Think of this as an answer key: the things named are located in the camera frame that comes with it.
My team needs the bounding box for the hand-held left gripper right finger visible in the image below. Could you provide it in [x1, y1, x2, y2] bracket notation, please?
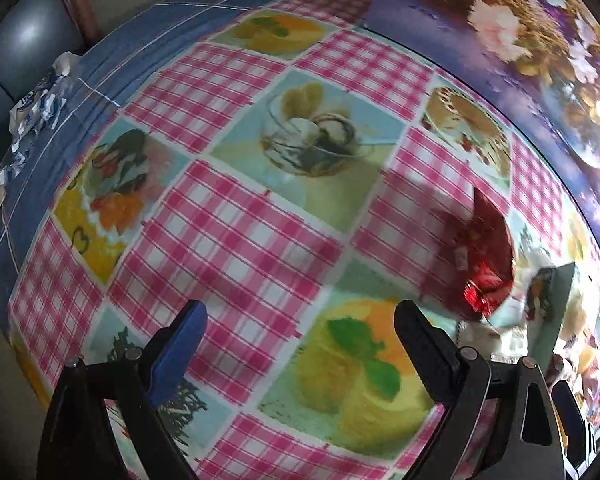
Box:
[395, 300, 566, 480]

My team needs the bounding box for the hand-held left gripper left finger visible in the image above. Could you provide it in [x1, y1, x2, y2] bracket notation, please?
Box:
[37, 301, 208, 480]

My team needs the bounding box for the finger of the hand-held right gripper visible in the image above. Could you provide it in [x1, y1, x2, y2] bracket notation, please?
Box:
[551, 381, 588, 467]

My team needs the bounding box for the white tray with teal rim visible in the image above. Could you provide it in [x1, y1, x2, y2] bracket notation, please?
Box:
[527, 260, 600, 386]

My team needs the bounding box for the large red snack packet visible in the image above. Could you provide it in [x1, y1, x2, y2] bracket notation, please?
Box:
[447, 187, 516, 321]

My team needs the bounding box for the pink checkered printed tablecloth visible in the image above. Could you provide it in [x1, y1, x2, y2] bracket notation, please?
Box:
[7, 0, 600, 480]

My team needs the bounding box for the crumpled white blue plastic wrapper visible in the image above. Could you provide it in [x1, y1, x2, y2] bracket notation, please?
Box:
[0, 52, 81, 181]

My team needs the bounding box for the floral painting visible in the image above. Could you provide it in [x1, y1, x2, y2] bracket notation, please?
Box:
[365, 0, 600, 256]

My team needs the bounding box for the blue bed sheet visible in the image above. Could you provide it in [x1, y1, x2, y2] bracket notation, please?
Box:
[0, 0, 301, 311]

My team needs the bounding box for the grey blue chair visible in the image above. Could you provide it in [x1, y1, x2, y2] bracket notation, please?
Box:
[0, 0, 88, 106]

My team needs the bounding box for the brown wooden post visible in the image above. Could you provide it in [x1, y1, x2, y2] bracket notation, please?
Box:
[55, 0, 101, 46]

